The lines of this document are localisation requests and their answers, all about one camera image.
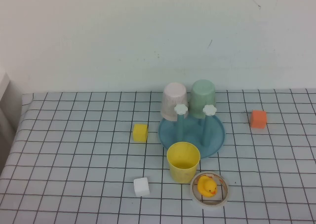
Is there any blue cup stand with pegs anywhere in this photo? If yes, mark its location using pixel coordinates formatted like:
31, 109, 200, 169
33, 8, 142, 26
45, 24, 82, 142
158, 104, 227, 159

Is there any white tape roll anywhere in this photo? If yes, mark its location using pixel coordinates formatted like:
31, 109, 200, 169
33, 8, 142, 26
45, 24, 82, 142
190, 171, 230, 211

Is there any orange cube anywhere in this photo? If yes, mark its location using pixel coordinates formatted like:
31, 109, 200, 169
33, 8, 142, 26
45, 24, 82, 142
249, 109, 268, 129

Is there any yellow cube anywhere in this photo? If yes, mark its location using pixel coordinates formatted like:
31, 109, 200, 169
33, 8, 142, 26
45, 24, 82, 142
132, 124, 149, 143

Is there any yellow rubber duck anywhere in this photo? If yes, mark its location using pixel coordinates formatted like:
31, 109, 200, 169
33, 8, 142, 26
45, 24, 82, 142
197, 176, 218, 198

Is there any white cube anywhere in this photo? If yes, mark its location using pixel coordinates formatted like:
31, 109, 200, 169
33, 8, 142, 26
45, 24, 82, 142
133, 177, 151, 197

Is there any white grid-pattern tablecloth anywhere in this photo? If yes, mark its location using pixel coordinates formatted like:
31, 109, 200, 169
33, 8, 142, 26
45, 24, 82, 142
0, 88, 316, 224

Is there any green plastic cup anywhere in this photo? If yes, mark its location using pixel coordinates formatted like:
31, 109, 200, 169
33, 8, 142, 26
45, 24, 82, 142
189, 79, 217, 119

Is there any yellow plastic cup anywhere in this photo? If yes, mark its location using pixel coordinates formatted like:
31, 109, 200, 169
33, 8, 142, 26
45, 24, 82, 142
166, 141, 201, 184

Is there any pink plastic cup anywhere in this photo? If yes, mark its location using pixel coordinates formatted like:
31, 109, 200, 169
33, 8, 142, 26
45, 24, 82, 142
159, 82, 190, 122

